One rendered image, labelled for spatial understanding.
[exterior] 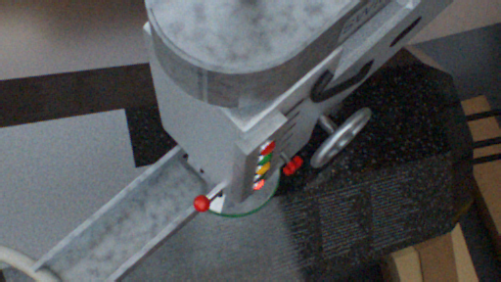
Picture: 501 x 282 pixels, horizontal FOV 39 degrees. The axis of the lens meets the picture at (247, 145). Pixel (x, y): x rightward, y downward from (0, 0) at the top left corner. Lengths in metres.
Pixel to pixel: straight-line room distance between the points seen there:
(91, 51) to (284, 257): 1.29
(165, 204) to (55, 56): 1.44
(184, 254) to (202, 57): 0.94
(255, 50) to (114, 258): 0.67
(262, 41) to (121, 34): 1.95
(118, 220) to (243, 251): 0.43
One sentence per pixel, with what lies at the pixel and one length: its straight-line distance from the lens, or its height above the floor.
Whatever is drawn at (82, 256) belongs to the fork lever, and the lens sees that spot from 1.41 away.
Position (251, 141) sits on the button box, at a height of 1.51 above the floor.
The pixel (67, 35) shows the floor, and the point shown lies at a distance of 2.79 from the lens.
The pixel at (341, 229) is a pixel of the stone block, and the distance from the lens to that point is 1.78.
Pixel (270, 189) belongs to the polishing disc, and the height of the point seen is 0.88.
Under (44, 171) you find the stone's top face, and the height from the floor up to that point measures 0.82.
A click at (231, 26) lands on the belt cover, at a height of 1.69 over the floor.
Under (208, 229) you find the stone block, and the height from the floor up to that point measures 0.79.
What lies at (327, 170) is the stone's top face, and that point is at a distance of 1.71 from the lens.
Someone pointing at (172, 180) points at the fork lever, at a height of 1.07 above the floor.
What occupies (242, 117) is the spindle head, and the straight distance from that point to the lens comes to 0.96.
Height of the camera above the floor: 2.45
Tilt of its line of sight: 72 degrees down
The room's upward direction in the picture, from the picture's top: 8 degrees clockwise
